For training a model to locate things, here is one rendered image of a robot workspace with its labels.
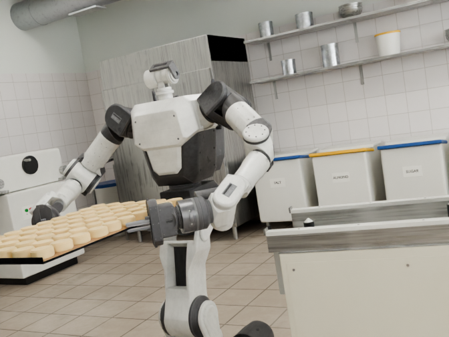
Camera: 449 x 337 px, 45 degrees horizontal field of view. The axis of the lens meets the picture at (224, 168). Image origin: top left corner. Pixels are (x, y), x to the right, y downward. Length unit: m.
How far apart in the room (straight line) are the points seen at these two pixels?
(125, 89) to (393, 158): 2.82
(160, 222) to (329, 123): 4.51
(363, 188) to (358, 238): 3.59
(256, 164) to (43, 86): 5.55
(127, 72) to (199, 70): 0.92
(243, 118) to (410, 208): 0.59
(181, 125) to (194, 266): 0.49
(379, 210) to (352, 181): 3.33
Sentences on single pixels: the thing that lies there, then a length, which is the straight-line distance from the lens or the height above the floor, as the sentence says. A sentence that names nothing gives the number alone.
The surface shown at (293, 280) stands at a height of 0.76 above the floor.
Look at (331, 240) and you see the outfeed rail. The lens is 1.51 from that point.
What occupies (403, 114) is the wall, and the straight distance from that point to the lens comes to 5.59.
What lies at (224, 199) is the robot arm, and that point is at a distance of 1.39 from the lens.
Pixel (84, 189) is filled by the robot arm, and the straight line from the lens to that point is 2.12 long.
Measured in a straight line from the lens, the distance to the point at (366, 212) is 1.78.
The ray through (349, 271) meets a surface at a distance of 1.52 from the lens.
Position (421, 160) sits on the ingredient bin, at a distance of 4.93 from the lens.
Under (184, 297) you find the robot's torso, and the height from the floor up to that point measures 0.66.
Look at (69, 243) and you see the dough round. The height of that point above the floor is 1.02.
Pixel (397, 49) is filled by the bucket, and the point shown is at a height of 1.61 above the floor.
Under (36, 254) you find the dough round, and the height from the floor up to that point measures 1.02.
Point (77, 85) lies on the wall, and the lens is 7.31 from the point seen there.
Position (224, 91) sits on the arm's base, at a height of 1.32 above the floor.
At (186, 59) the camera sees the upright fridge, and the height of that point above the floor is 1.86.
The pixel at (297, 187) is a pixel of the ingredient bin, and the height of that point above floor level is 0.45.
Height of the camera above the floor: 1.24
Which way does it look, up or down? 5 degrees down
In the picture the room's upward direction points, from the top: 9 degrees counter-clockwise
